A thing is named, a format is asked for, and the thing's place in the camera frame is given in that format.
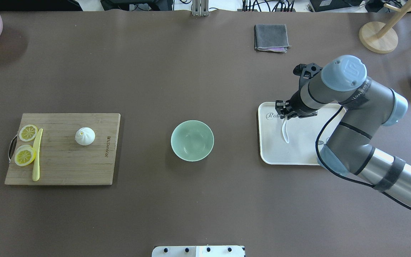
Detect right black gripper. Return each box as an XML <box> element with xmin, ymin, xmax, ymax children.
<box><xmin>275</xmin><ymin>63</ymin><xmax>322</xmax><ymax>119</ymax></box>

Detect white ceramic spoon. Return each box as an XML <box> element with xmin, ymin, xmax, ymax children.
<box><xmin>281</xmin><ymin>117</ymin><xmax>290</xmax><ymax>144</ymax></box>

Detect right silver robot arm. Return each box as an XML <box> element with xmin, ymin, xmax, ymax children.
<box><xmin>275</xmin><ymin>55</ymin><xmax>411</xmax><ymax>210</ymax></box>

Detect light green ceramic bowl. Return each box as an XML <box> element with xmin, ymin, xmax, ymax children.
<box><xmin>170</xmin><ymin>120</ymin><xmax>215</xmax><ymax>162</ymax></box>

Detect white steamed bun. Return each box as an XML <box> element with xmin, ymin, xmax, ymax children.
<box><xmin>75</xmin><ymin>127</ymin><xmax>96</xmax><ymax>146</ymax></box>

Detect cream rabbit serving tray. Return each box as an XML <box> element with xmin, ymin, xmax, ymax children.
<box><xmin>257</xmin><ymin>101</ymin><xmax>346</xmax><ymax>165</ymax></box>

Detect folded grey cloth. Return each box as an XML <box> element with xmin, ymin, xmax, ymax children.
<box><xmin>253</xmin><ymin>24</ymin><xmax>291</xmax><ymax>53</ymax></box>

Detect wooden stand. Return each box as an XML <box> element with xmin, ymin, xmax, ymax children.
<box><xmin>359</xmin><ymin>0</ymin><xmax>411</xmax><ymax>54</ymax></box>

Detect lemon slice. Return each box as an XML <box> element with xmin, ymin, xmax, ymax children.
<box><xmin>19</xmin><ymin>124</ymin><xmax>39</xmax><ymax>142</ymax></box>

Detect yellow plastic knife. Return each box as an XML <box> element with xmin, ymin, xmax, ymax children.
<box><xmin>32</xmin><ymin>128</ymin><xmax>44</xmax><ymax>182</ymax></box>

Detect stacked lemon slices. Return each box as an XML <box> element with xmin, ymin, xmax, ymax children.
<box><xmin>14</xmin><ymin>145</ymin><xmax>36</xmax><ymax>166</ymax></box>

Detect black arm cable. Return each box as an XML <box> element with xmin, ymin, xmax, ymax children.
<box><xmin>314</xmin><ymin>105</ymin><xmax>411</xmax><ymax>216</ymax></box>

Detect aluminium frame post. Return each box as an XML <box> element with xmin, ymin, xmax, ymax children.
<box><xmin>191</xmin><ymin>0</ymin><xmax>209</xmax><ymax>17</ymax></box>

